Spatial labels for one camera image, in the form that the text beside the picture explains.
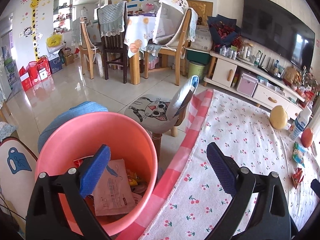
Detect giraffe height wall sticker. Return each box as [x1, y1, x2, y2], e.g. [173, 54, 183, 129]
[21, 0, 53, 61]

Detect pink paper packet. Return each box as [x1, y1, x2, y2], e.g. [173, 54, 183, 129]
[93, 159, 136, 216]

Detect black television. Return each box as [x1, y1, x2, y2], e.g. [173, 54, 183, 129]
[241, 0, 315, 70]

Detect green waste bin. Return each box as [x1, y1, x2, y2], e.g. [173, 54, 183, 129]
[188, 61, 206, 80]

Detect blue cartoon snack wrapper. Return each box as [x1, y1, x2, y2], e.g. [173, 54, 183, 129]
[292, 141, 305, 167]

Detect small red snack wrapper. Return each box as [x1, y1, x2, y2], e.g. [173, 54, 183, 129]
[291, 167, 304, 189]

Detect white milk bottle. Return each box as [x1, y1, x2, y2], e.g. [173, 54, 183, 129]
[289, 107, 312, 141]

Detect dark wooden chair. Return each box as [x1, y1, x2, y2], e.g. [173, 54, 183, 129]
[97, 1, 129, 83]

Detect cherry print tablecloth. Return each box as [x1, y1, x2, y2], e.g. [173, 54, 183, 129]
[119, 89, 319, 239]

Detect cat print stool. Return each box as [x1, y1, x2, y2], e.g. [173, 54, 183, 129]
[124, 75, 200, 144]

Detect pink plastic trash bucket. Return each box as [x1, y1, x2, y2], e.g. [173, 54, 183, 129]
[35, 112, 158, 236]

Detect red apple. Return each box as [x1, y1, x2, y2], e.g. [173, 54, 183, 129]
[301, 127, 313, 148]

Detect dark red flower bouquet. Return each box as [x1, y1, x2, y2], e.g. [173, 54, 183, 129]
[207, 14, 242, 53]

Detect yellow pear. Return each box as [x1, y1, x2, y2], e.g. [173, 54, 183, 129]
[269, 105, 288, 129]

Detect light wooden chair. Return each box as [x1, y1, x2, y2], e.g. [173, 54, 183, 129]
[79, 16, 104, 79]
[143, 8, 193, 86]

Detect pink storage box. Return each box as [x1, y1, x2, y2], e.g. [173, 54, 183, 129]
[236, 72, 258, 97]

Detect dining table with cloth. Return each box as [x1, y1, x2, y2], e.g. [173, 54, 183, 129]
[124, 15, 156, 85]

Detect white TV cabinet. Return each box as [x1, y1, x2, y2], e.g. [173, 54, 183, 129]
[204, 51, 304, 119]

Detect yellow plastic bag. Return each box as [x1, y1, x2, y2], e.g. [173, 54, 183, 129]
[46, 32, 63, 48]

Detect red gift bags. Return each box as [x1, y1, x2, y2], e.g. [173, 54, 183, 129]
[18, 56, 51, 91]

